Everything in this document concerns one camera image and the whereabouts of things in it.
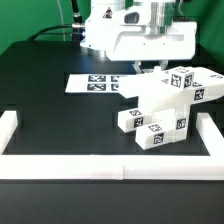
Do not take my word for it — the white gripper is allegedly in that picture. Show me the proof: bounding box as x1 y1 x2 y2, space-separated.
84 6 197 74

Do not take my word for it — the white chair back frame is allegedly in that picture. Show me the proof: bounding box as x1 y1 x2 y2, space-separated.
119 67 224 113

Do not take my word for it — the white chair seat piece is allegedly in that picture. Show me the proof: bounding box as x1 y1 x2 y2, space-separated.
148 104 190 143

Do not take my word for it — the white marker cube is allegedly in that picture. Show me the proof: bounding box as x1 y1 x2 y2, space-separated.
169 66 194 90

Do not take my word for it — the robot base column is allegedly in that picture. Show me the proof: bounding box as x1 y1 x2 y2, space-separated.
86 0 126 22

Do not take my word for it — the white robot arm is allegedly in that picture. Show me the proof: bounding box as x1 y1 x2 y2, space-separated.
80 0 197 72

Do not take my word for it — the white marker sheet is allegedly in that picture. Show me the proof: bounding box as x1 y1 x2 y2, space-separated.
65 74 121 93

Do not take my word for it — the black cable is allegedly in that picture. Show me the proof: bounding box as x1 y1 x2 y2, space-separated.
27 0 88 42

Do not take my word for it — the white right side wall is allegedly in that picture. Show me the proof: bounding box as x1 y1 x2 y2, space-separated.
196 113 224 157

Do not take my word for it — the white wall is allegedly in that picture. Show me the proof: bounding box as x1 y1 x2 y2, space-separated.
0 111 18 155
196 113 224 157

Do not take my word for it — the white obstacle wall bar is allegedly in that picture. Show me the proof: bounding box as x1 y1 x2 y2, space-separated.
0 155 224 180

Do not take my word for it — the white left side wall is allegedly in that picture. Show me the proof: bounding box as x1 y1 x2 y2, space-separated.
0 111 18 155

